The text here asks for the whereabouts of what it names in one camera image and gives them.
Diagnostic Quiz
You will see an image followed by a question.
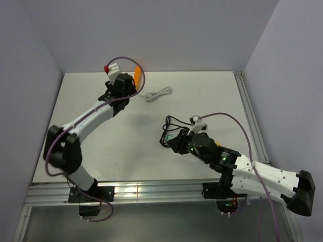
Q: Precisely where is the orange power strip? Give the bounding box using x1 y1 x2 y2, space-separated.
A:
133 66 142 90

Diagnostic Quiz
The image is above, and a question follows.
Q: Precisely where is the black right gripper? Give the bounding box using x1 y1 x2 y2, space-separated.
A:
167 128 210 164

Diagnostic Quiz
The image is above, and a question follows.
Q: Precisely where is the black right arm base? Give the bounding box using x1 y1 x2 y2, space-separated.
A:
201 174 238 213

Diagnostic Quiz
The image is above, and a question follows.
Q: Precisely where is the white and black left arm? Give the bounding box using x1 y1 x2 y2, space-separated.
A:
43 73 137 201

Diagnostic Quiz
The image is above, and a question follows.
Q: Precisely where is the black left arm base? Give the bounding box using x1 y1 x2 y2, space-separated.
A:
68 186 115 222

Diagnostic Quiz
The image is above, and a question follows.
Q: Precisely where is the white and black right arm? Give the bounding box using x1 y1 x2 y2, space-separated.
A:
167 130 315 217

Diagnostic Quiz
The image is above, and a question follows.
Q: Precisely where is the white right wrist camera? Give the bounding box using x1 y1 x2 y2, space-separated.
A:
188 115 207 135

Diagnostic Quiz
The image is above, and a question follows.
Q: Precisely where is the green plug adapter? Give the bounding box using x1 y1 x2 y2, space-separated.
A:
165 135 175 143

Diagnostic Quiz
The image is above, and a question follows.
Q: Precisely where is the white power cable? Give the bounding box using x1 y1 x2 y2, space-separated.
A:
137 86 174 102

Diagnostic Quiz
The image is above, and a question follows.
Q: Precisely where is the aluminium right rail frame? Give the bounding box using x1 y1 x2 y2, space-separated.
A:
234 71 304 241

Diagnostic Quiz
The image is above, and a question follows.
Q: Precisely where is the aluminium front rail frame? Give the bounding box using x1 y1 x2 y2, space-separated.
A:
12 176 290 242

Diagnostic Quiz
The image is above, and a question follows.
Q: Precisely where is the aluminium rail frame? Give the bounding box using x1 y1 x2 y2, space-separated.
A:
234 71 304 241
12 176 290 242

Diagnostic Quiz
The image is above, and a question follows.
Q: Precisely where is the black power cable with plug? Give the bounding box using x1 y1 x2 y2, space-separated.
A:
158 115 192 148

